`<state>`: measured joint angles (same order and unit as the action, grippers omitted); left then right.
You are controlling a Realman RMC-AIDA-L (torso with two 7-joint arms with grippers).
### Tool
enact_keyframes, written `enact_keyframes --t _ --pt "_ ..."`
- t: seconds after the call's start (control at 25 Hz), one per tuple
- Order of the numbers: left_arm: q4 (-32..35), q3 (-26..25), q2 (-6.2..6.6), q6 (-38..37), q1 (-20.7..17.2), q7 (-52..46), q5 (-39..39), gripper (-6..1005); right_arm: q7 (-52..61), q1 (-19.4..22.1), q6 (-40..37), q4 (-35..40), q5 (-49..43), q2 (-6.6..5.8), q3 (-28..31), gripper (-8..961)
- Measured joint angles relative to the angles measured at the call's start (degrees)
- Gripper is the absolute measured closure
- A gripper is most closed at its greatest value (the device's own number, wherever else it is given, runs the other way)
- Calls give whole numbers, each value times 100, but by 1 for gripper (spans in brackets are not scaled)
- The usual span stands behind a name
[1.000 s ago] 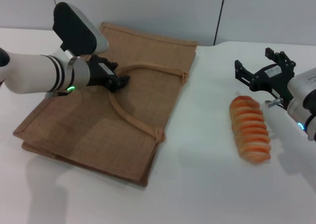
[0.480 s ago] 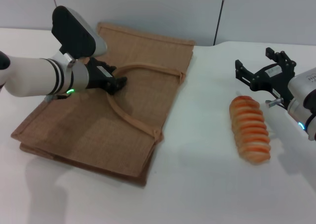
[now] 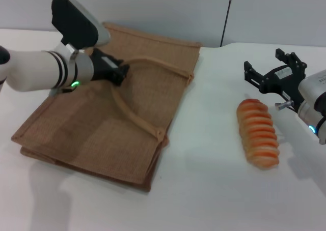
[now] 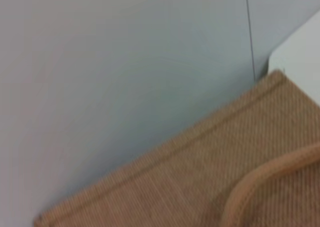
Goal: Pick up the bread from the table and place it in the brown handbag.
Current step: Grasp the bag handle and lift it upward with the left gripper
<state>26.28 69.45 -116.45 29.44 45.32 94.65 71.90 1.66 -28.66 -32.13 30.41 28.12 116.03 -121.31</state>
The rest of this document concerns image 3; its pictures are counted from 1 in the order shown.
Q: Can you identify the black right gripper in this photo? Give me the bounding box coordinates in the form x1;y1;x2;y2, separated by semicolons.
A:
243;48;308;106

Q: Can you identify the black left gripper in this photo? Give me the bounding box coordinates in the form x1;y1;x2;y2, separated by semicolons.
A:
90;48;130;86

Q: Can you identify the brown jute handbag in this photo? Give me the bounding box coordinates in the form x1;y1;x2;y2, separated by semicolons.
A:
10;21;202;193

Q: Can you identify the orange ridged bread loaf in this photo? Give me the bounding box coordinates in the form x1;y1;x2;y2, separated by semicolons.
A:
236;98;281;169

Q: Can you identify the right arm cable connector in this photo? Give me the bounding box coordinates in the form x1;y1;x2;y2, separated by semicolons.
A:
275;100;295;111

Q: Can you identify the arm cable connector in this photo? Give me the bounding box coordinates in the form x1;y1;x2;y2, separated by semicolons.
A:
275;100;295;111
49;87;75;97

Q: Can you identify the left arm cable connector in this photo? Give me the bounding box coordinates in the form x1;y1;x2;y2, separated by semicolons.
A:
49;87;75;97

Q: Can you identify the left wrist camera housing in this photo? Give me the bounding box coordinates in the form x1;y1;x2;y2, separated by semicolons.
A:
50;0;112;51

